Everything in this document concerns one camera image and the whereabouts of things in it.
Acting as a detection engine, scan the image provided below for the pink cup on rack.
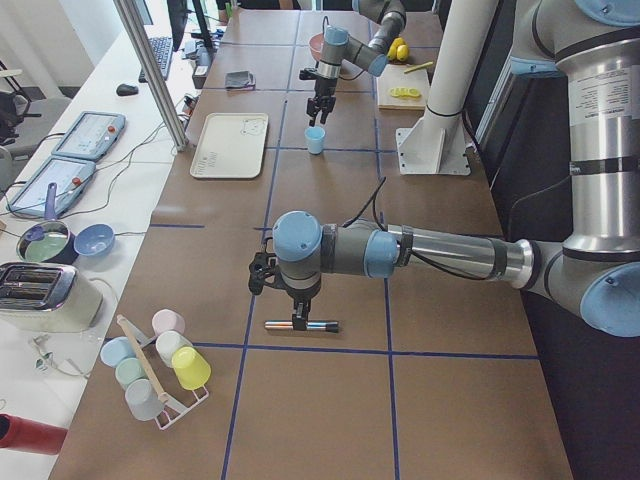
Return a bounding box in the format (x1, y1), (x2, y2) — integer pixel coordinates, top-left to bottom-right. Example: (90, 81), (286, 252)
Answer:
(151, 309), (186, 336)

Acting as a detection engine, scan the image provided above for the whole lemon top right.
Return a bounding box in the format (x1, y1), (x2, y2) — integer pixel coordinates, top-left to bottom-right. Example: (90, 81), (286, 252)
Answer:
(396, 44), (410, 62)

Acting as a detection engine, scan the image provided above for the black keyboard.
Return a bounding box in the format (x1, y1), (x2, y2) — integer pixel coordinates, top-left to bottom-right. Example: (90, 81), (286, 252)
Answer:
(148, 36), (173, 80)

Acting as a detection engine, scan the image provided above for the white wire cup rack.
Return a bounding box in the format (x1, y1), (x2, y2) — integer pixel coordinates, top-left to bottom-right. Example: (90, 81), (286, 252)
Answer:
(116, 314), (210, 431)

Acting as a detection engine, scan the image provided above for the steel muddler with black tip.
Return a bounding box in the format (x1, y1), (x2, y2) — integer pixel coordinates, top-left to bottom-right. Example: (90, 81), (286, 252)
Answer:
(264, 321), (340, 333)

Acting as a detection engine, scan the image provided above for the black computer mouse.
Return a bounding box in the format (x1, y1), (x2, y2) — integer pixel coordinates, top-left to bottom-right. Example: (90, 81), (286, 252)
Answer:
(116, 84), (139, 97)

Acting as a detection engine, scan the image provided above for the aluminium frame post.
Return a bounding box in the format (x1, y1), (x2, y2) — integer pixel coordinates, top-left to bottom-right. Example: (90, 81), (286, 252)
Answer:
(114, 0), (188, 152)

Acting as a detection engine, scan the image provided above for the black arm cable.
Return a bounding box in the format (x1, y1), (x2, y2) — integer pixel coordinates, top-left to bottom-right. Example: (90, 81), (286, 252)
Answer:
(341, 175), (481, 282)

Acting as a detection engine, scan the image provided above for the cream bear serving tray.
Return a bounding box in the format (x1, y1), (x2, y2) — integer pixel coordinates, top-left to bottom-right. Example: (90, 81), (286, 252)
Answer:
(190, 113), (269, 179)

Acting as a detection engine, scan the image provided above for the pink bowl of ice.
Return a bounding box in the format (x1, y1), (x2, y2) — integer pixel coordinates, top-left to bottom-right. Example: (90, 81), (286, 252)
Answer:
(308, 32), (324, 61)

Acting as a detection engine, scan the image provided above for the whole lemon middle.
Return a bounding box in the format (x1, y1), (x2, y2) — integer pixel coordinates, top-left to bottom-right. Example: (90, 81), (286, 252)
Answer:
(387, 45), (397, 61)

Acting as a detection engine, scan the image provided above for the teach pendant tablet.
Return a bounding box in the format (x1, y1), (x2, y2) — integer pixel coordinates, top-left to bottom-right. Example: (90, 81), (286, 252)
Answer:
(52, 111), (126, 162)
(7, 156), (96, 219)

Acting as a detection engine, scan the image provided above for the blue cup on rack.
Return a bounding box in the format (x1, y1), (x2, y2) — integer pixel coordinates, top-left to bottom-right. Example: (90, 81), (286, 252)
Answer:
(100, 336), (136, 368)

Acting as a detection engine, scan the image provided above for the grey folded cloth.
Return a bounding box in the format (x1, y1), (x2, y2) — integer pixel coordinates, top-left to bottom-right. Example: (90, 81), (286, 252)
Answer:
(225, 70), (255, 90)

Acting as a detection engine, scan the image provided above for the far teach pendant tablet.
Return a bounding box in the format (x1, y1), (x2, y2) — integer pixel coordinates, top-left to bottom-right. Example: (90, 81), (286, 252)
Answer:
(52, 111), (126, 162)

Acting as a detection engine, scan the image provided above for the bamboo cutting board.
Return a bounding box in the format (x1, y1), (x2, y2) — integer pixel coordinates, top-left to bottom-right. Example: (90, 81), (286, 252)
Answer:
(376, 65), (430, 111)

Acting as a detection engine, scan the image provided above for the cream toaster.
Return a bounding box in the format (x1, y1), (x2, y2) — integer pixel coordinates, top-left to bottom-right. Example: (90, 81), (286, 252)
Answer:
(1, 262), (102, 333)

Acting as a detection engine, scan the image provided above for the grey cup on rack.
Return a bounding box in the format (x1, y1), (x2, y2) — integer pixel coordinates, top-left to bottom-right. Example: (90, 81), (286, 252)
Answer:
(125, 378), (164, 421)

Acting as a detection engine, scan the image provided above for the yellow cup on rack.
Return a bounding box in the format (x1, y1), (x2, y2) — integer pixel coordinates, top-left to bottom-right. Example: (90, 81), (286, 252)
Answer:
(171, 346), (211, 391)

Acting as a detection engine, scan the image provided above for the red bottle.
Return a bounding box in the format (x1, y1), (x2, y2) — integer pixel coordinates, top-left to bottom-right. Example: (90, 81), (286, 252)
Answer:
(1, 414), (68, 455)

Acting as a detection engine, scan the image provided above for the yellow plastic knife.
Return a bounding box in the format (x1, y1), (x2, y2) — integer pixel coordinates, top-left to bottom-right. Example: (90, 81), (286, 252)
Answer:
(403, 61), (434, 75)

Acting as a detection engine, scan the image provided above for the white cup on rack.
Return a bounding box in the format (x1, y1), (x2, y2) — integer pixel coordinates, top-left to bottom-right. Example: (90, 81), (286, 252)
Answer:
(155, 330), (193, 368)

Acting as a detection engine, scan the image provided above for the light blue plastic cup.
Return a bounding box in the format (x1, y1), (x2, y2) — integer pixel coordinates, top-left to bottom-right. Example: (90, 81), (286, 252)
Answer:
(304, 126), (326, 155)

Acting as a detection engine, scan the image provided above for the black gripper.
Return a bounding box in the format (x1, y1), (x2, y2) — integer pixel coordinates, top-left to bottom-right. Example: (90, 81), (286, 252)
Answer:
(306, 76), (336, 126)
(287, 288), (320, 331)

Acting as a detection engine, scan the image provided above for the dark blue saucepan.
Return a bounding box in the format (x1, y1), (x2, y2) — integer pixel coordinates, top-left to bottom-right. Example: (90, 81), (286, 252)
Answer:
(16, 182), (78, 265)

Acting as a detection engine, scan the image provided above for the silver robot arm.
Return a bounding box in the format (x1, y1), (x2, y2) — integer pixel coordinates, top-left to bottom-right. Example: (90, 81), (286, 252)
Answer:
(299, 0), (406, 126)
(250, 1), (639, 337)

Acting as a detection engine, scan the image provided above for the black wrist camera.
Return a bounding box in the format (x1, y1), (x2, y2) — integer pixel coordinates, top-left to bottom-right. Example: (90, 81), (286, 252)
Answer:
(248, 236), (285, 296)
(299, 67), (319, 81)

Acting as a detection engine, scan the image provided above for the near teach pendant tablet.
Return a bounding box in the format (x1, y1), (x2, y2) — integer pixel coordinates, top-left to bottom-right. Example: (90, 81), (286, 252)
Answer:
(7, 156), (96, 219)

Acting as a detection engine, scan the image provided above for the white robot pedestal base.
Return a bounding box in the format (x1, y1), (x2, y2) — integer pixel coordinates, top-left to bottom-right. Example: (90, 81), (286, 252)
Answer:
(396, 0), (498, 176)

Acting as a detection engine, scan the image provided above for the green cup on rack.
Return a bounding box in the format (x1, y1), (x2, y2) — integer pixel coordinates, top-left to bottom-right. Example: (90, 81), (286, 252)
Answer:
(115, 357), (147, 390)

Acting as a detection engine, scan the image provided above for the whole lemon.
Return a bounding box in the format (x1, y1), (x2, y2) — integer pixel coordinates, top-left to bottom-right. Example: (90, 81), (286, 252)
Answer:
(396, 44), (410, 62)
(387, 45), (397, 61)
(391, 37), (405, 49)

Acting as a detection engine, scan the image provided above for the whole lemon top left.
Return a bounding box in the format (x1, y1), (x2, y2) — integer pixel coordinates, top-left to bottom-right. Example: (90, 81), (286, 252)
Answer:
(391, 37), (405, 49)

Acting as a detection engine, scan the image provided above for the blue bowl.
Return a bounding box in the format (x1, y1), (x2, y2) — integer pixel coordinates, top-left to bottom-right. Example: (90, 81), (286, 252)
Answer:
(74, 224), (115, 257)

